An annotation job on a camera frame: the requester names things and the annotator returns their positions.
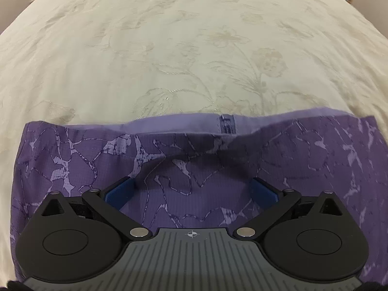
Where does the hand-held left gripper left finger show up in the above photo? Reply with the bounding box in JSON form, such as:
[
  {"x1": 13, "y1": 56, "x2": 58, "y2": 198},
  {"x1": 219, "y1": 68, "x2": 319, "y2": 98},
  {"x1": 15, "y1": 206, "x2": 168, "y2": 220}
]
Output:
[{"x1": 39, "y1": 176, "x2": 152, "y2": 239}]

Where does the purple marbled hooded jacket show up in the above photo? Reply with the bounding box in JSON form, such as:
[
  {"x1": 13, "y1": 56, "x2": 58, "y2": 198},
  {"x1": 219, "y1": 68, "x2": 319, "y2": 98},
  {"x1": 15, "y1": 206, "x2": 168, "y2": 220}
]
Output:
[{"x1": 9, "y1": 107, "x2": 384, "y2": 283}]

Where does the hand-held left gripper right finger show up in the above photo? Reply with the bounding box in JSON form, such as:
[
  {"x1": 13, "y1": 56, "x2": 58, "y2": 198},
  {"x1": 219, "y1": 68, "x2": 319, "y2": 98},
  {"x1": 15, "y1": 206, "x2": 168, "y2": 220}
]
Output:
[{"x1": 232, "y1": 176, "x2": 345, "y2": 239}]

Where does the cream embroidered bedspread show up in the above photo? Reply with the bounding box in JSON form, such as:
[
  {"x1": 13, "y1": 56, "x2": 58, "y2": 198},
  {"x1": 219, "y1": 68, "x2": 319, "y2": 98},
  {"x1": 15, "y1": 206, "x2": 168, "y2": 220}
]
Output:
[{"x1": 0, "y1": 0, "x2": 388, "y2": 291}]

